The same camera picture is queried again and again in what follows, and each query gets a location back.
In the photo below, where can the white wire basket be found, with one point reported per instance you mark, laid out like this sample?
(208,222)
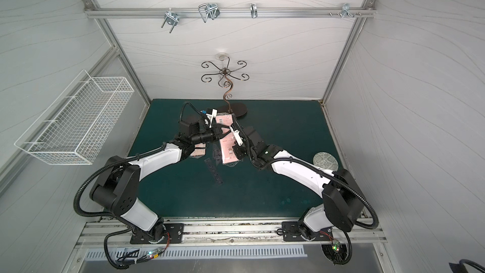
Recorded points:
(73,129)

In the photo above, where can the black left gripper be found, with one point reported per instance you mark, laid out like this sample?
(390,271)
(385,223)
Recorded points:
(218,132)

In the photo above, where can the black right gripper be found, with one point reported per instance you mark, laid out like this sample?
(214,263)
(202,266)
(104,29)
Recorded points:
(238,147)

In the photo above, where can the pink ruler set plastic bag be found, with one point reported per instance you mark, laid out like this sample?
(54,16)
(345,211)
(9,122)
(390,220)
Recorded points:
(199,151)

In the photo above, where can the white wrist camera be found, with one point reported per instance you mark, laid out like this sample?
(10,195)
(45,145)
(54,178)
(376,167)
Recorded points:
(211,116)
(236,135)

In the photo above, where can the brown metal hook stand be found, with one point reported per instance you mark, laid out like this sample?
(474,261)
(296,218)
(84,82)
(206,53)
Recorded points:
(226,81)

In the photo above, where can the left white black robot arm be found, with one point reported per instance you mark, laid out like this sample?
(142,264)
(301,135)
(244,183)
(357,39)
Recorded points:
(117,187)

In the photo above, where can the green patterned plate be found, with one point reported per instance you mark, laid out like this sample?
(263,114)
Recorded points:
(326,160)

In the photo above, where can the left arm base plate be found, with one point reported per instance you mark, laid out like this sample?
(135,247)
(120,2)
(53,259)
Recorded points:
(159,234)

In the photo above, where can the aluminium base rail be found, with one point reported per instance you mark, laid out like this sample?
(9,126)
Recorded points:
(200,231)

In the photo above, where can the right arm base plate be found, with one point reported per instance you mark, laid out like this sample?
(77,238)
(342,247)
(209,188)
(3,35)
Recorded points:
(296,231)

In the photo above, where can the dark triangle set square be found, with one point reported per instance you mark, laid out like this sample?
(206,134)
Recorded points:
(217,154)

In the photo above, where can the metal clamp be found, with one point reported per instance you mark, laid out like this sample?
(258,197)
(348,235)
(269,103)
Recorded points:
(253,11)
(209,11)
(171,19)
(346,12)

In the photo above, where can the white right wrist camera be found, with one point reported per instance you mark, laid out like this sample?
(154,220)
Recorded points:
(236,135)

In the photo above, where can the white vent strip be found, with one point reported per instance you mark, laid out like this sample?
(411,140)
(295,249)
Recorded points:
(205,252)

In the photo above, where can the aluminium cross rail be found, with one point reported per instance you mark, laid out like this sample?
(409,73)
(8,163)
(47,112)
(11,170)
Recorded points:
(226,13)

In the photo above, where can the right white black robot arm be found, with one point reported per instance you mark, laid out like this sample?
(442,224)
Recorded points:
(340,206)

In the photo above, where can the pink package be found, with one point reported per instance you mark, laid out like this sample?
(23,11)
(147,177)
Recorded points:
(227,142)

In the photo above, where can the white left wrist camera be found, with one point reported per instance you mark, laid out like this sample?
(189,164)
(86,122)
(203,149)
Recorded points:
(211,116)

